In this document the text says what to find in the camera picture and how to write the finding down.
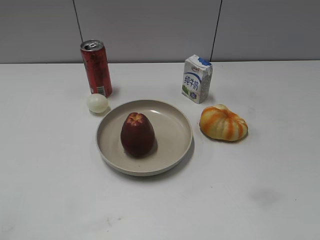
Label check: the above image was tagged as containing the dark red apple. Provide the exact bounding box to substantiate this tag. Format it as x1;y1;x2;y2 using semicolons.
120;112;155;157

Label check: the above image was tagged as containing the red soda can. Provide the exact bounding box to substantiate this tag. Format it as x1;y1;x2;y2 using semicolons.
80;39;113;98

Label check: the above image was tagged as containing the white egg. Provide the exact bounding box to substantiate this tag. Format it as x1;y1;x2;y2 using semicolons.
86;93;109;114

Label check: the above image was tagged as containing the beige round plate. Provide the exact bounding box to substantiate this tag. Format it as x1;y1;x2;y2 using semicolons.
96;99;193;177

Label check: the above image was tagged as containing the orange white striped bread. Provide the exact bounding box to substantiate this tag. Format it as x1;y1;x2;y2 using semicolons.
199;104;249;142

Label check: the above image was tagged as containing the white blue milk carton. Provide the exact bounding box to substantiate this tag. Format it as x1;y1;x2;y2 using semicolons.
181;54;213;104

